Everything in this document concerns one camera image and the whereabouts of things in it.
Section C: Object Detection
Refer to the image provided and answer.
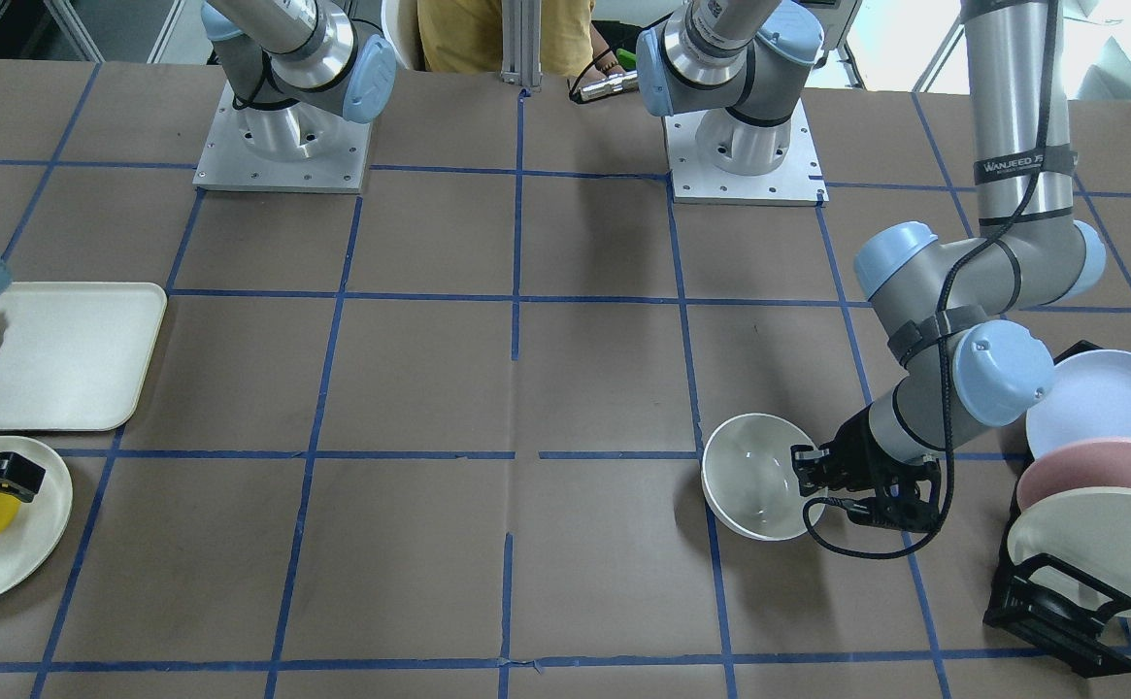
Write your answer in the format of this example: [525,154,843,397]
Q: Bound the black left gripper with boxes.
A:
[789,409,944,534]

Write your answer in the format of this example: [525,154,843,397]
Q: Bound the white bowl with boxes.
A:
[701,413,815,543]

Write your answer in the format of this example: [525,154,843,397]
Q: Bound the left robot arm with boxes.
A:
[636,1,1106,534]

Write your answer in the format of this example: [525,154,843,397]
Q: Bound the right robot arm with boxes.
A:
[0,1,398,503]

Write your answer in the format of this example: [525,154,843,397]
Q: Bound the cream round plate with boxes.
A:
[0,435,74,613]

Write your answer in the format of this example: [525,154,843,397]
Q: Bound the white rectangular tray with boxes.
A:
[0,282,167,432]

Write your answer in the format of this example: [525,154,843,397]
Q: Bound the black dish rack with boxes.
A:
[982,340,1131,679]

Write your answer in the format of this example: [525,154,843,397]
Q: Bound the blue plate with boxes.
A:
[1025,350,1131,457]

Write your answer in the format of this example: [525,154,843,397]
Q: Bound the cream plate in rack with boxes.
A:
[1005,487,1131,616]

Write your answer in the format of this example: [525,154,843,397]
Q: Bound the pink plate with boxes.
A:
[1015,437,1131,510]

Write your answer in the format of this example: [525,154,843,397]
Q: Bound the person in yellow shirt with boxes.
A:
[417,1,624,83]

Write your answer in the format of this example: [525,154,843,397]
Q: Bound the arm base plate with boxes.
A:
[663,103,830,207]
[193,84,371,195]

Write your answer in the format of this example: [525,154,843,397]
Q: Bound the aluminium frame post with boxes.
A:
[500,0,543,93]

